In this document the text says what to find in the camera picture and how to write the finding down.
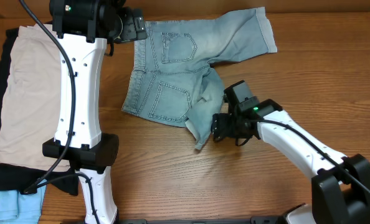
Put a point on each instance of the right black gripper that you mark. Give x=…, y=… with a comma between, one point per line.
x=220, y=129

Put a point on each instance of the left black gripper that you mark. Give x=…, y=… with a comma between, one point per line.
x=134, y=28

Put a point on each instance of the light blue denim shorts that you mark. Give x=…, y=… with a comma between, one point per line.
x=173, y=81

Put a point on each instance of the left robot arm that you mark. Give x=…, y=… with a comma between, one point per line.
x=87, y=31

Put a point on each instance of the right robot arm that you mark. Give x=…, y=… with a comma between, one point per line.
x=340, y=185

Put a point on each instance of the beige folded shorts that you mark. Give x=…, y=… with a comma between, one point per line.
x=31, y=102

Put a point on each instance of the black garment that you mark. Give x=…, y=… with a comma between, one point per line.
x=13, y=177

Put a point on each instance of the light blue cloth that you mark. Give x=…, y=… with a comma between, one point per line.
x=17, y=208

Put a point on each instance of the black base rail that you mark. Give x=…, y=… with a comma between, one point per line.
x=197, y=221

